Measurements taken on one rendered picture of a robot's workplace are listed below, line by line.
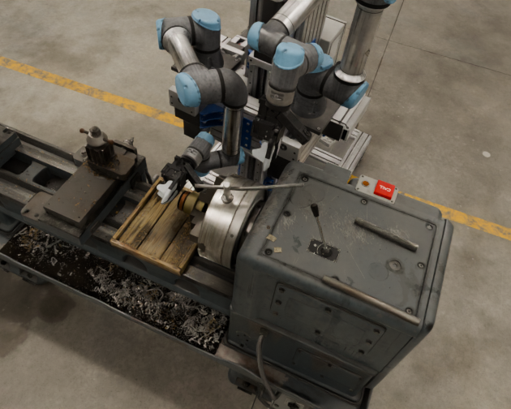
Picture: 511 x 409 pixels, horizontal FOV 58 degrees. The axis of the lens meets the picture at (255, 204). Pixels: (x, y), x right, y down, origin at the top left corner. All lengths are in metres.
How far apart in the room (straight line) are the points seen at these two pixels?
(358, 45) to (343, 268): 0.75
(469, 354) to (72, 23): 4.02
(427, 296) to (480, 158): 2.57
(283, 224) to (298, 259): 0.13
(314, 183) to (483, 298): 1.81
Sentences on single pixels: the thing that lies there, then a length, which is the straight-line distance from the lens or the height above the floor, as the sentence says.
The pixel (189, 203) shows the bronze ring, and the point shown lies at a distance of 1.62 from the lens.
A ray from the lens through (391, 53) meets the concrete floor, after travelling 4.62.
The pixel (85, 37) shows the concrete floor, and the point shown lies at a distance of 4.48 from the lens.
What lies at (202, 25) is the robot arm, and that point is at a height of 1.38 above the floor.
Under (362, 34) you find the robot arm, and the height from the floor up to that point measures 1.58.
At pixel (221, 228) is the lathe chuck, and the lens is 1.47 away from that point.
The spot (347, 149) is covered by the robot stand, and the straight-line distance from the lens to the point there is 3.20.
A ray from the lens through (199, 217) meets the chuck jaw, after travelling 1.60.
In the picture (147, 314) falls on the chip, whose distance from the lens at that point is 2.01.
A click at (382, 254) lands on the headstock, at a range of 1.43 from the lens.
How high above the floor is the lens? 2.40
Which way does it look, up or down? 52 degrees down
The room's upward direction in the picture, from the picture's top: 8 degrees clockwise
